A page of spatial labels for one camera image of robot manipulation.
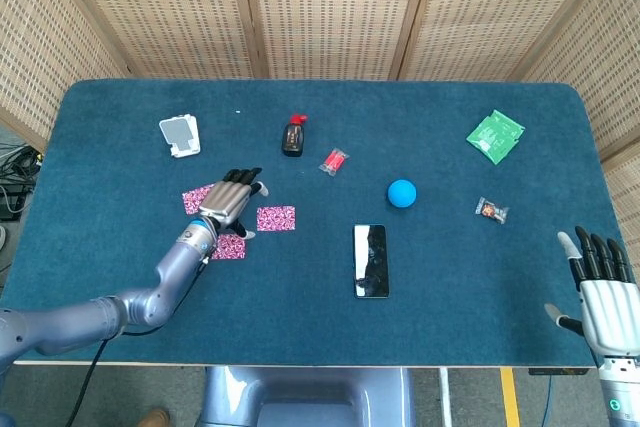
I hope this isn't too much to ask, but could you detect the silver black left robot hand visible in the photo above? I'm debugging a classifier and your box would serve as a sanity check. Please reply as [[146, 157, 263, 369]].
[[198, 166, 270, 240]]

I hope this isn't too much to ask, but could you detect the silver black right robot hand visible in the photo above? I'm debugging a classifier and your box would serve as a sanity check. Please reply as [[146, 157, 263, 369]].
[[543, 225, 640, 359]]

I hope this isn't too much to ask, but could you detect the pink patterned card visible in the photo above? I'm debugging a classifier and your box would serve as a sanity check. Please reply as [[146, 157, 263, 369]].
[[209, 232, 248, 262], [256, 204, 297, 233], [181, 183, 217, 217]]

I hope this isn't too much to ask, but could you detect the white phone stand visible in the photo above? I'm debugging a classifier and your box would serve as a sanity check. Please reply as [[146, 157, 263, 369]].
[[158, 114, 204, 160]]

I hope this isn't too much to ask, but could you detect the black bottle with red cap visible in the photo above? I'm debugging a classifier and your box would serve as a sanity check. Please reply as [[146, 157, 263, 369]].
[[280, 112, 310, 159]]

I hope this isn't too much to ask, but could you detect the red wrapped candy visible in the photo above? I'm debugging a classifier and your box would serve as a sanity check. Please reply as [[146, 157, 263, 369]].
[[318, 146, 351, 178]]

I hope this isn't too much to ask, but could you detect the wicker folding screen panel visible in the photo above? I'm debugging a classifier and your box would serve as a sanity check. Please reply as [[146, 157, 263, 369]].
[[509, 0, 640, 161], [387, 0, 626, 82], [224, 0, 439, 81], [0, 0, 134, 151], [37, 0, 269, 81], [599, 149, 640, 253]]

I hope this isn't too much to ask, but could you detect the blue felt table cover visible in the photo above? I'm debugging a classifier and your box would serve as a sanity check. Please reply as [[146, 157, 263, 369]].
[[0, 77, 634, 367]]

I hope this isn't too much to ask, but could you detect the dark wrapped snack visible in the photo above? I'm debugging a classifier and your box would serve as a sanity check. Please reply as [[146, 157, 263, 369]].
[[474, 195, 511, 225]]

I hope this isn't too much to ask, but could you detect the black smartphone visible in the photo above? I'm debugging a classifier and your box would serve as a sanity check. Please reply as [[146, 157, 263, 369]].
[[353, 223, 391, 300]]

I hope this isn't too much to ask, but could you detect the blue ball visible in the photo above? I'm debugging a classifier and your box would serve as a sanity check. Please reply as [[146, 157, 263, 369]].
[[386, 178, 418, 210]]

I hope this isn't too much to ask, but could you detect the white table leg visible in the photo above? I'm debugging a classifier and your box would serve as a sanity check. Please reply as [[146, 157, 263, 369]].
[[438, 367, 454, 427]]

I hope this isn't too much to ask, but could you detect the green foil packet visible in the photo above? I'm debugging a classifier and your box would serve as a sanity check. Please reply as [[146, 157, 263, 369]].
[[465, 109, 526, 166]]

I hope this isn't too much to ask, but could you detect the blue-grey robot torso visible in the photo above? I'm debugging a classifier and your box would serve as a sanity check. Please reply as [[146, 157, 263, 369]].
[[197, 365, 417, 427]]

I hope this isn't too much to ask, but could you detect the dark floor device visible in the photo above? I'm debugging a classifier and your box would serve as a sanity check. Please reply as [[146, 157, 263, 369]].
[[0, 185, 29, 221]]

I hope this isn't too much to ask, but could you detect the brown shoe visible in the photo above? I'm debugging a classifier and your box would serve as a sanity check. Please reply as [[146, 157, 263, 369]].
[[137, 407, 171, 427]]

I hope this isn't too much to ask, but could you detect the black under-table bracket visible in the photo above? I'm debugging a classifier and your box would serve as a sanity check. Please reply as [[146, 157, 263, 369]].
[[528, 367, 590, 376]]

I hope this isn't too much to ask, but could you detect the blue cable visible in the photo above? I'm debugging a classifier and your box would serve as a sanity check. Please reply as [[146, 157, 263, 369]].
[[542, 375, 555, 427]]

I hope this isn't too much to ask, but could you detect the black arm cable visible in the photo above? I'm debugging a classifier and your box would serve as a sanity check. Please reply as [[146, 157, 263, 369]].
[[63, 316, 169, 427]]

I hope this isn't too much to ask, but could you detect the black floor cable bundle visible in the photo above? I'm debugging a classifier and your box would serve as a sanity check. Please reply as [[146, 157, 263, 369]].
[[0, 144, 44, 188]]

